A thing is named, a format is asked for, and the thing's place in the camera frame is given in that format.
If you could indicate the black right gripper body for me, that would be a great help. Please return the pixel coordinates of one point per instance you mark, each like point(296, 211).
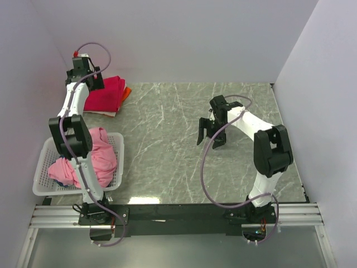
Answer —
point(215, 127)

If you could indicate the red t shirt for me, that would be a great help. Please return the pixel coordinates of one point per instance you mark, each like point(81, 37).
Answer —
point(113, 83)

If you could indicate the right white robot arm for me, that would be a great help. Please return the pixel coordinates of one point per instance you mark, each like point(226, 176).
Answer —
point(272, 152)

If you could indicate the pink t shirt in basket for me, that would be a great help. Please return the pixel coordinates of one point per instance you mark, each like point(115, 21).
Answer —
point(103, 159)

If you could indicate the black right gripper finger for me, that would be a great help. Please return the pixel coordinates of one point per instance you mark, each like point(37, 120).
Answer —
point(219, 140)
point(204, 124)

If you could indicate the white plastic basket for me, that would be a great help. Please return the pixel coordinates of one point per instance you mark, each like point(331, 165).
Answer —
point(43, 185)

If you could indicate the black base beam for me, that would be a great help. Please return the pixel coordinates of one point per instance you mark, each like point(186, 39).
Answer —
point(174, 219)

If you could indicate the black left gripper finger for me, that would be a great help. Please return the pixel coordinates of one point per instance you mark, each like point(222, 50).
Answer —
point(98, 79)
point(91, 84)

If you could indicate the folded cream t shirt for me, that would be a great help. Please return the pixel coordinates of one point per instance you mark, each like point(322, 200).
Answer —
point(103, 101)

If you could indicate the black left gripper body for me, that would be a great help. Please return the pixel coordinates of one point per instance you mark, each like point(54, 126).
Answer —
point(71, 73)

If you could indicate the folded orange t shirt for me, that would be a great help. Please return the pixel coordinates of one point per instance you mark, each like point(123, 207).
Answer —
point(127, 91)

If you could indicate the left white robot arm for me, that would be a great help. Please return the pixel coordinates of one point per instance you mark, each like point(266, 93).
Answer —
point(74, 142)

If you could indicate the aluminium rail frame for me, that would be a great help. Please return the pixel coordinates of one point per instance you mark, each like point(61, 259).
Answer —
point(287, 215)

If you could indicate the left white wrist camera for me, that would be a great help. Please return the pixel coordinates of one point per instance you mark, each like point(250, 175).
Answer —
point(77, 55)

